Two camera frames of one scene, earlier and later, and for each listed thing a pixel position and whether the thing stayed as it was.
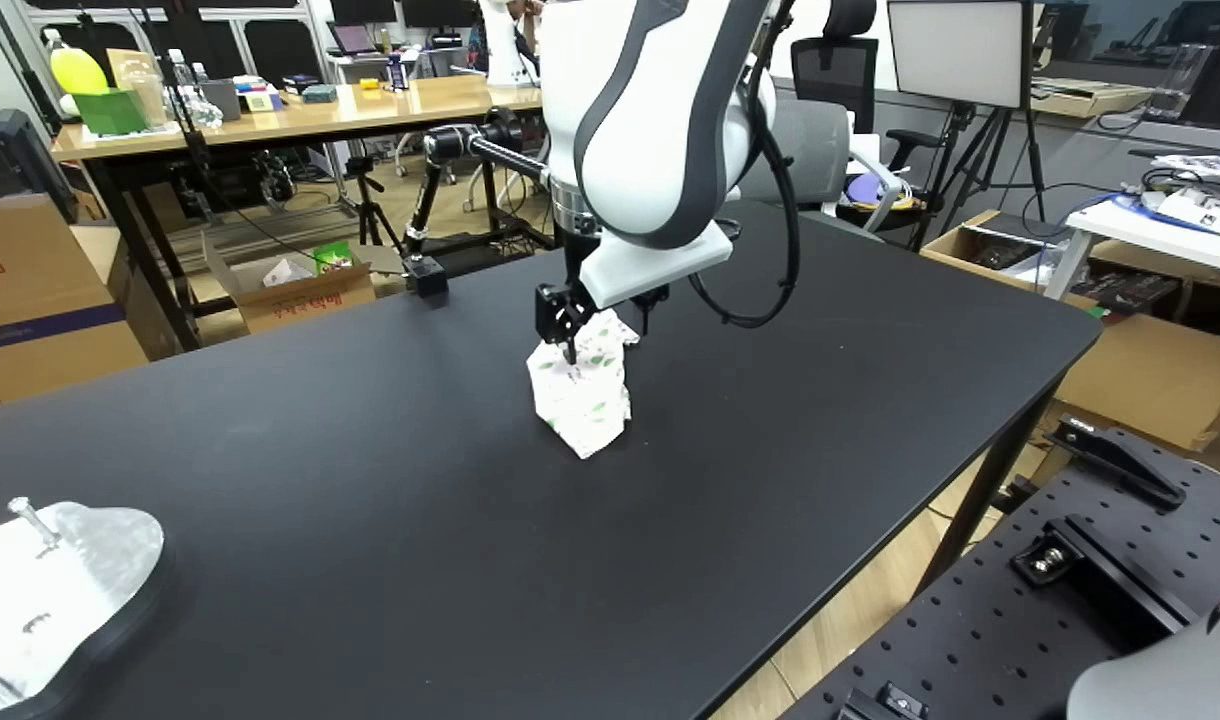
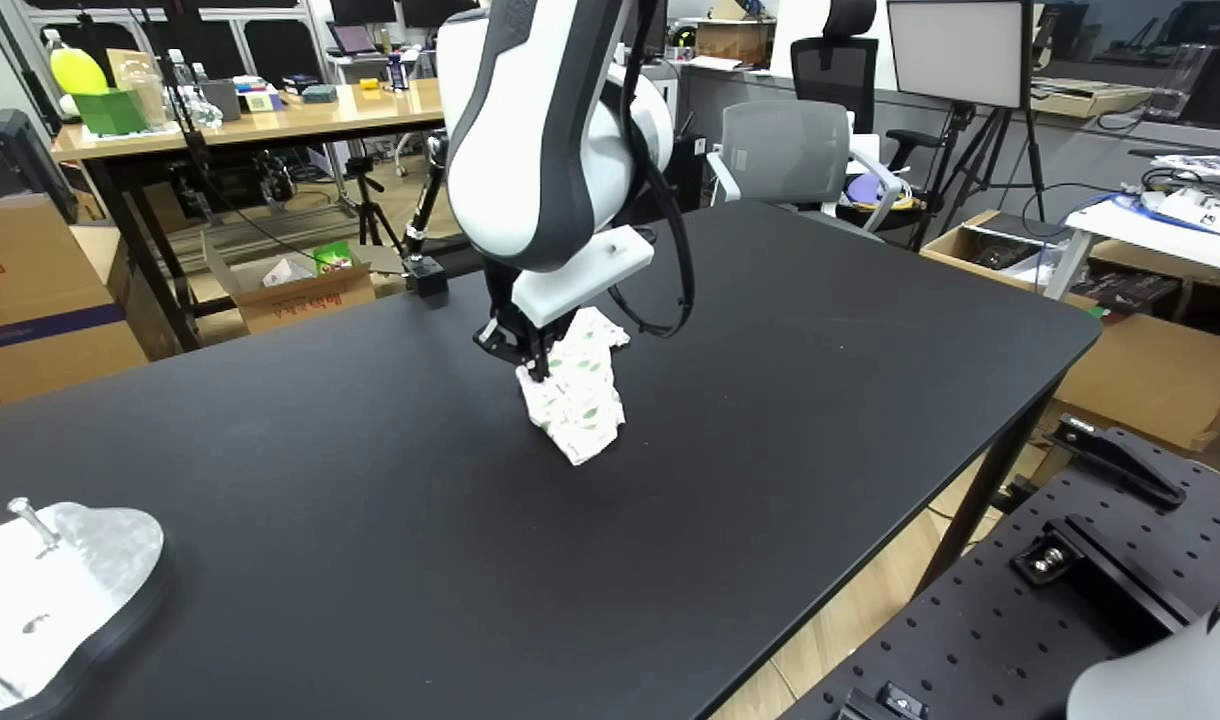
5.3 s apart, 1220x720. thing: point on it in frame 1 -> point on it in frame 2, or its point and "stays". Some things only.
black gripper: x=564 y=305 -> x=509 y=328
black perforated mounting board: x=1100 y=553 stays
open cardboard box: x=302 y=284 stays
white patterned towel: x=586 y=393 stays
